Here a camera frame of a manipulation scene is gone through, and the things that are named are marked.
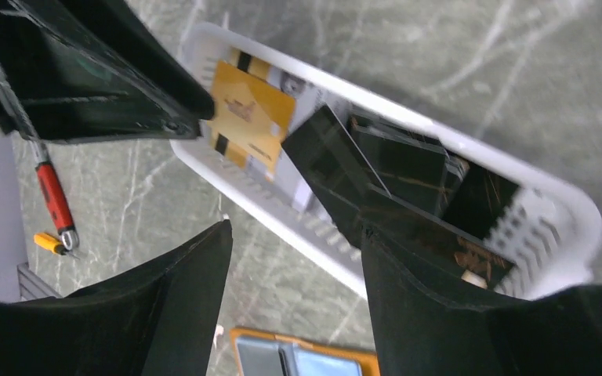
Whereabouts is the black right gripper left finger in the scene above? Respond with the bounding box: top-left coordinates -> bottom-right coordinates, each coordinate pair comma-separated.
0,220 -> 233,375

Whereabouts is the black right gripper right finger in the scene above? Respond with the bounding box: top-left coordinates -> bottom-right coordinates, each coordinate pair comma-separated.
361,226 -> 602,375

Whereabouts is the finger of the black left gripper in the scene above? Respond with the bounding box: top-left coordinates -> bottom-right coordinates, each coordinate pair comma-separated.
0,0 -> 216,144

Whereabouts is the orange leather card holder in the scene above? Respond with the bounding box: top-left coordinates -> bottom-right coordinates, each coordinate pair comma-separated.
230,327 -> 380,376

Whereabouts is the white plastic basket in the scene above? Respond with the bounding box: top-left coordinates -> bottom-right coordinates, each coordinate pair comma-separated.
172,23 -> 602,300

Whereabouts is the black card stack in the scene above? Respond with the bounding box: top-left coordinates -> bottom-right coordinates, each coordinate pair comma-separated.
305,106 -> 518,289

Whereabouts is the red handled adjustable wrench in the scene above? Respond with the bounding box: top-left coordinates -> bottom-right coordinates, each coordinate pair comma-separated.
28,141 -> 79,251

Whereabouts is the orange handled small tool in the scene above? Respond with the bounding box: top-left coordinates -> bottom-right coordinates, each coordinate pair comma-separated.
33,233 -> 77,259

